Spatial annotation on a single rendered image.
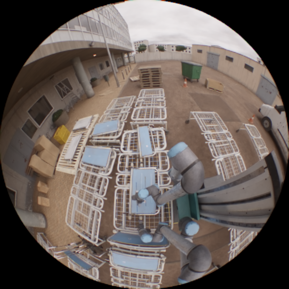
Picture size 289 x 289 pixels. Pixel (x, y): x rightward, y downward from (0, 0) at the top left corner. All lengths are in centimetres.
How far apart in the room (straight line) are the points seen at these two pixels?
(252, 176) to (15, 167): 647
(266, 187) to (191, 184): 40
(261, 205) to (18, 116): 690
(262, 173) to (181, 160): 40
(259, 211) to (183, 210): 92
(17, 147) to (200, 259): 629
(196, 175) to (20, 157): 620
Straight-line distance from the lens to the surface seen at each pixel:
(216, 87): 676
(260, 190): 57
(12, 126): 620
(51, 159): 403
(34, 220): 446
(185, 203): 126
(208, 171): 233
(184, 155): 43
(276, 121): 698
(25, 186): 629
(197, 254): 58
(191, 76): 679
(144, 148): 165
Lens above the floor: 193
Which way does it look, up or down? 55 degrees down
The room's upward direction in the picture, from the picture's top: 14 degrees counter-clockwise
